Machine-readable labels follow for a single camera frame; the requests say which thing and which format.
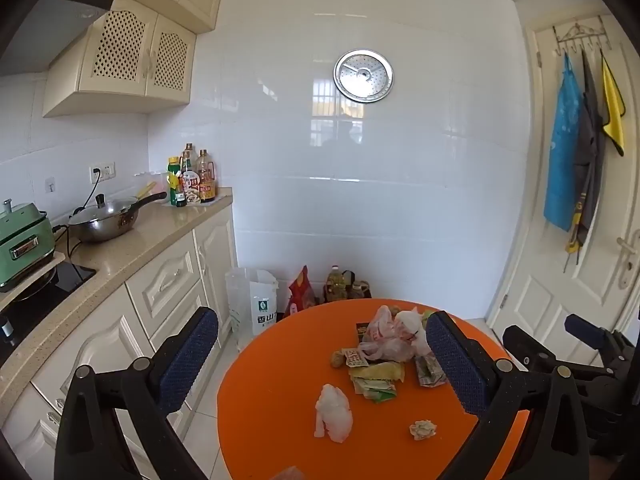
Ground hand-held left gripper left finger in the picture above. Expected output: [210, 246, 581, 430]
[54, 306, 219, 480]

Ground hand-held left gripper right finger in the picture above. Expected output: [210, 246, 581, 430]
[425, 310, 591, 480]

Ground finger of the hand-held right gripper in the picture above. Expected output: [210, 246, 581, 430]
[502, 325, 558, 368]
[565, 314, 618, 356]

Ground yellow packet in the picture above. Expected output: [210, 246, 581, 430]
[348, 362, 405, 384]

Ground green wrapper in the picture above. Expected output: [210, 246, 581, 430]
[352, 379, 398, 403]

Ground white crumpled plastic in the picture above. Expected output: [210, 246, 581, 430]
[395, 308, 432, 356]

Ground white panel door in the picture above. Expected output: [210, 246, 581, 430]
[487, 10, 640, 366]

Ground red print plastic bag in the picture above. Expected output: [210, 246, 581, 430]
[357, 305, 417, 362]

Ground cream base cabinets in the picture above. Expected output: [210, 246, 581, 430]
[0, 205, 238, 480]

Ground white plastic bag green logo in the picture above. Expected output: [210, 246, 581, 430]
[225, 267, 279, 351]

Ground small pale paper ball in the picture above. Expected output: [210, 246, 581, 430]
[409, 420, 438, 442]

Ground orange round table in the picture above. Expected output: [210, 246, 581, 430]
[216, 298, 531, 480]

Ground red snack bag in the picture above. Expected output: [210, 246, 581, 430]
[286, 265, 319, 317]

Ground beige kitchen countertop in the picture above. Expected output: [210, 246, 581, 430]
[0, 187, 234, 401]

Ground white crumpled tissue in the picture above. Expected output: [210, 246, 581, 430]
[313, 384, 353, 443]

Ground yellow cooking oil bottle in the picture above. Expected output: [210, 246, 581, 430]
[326, 265, 349, 303]

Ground black induction cooktop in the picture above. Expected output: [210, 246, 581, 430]
[0, 260, 97, 356]

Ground grey apron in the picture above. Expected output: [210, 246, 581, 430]
[565, 50, 607, 267]

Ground blue apron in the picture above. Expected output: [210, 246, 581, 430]
[543, 52, 583, 232]

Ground glass wok lid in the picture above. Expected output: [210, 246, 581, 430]
[70, 194, 139, 224]

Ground green bottle yellow cap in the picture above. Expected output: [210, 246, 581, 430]
[167, 156, 182, 206]

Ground clear plastic container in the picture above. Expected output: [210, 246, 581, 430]
[132, 171, 171, 200]

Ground green countertop appliance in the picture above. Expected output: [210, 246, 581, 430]
[0, 199, 55, 293]

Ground yellow cloth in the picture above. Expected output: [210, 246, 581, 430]
[600, 55, 626, 157]

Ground metal door hook rack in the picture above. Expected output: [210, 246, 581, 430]
[552, 16, 613, 58]

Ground round metal steamer plate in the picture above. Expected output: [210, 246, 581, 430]
[333, 49, 394, 102]

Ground cream lattice door cabinet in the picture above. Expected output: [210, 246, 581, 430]
[42, 7, 197, 118]

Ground grey range hood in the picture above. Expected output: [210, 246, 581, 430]
[0, 0, 115, 78]

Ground metal door handle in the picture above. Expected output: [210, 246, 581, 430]
[616, 230, 640, 290]

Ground steel wok black handle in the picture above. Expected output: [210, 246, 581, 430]
[67, 191, 168, 244]

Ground black power cable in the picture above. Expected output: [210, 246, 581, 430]
[52, 170, 102, 257]

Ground white wall socket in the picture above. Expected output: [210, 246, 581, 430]
[90, 161, 117, 184]

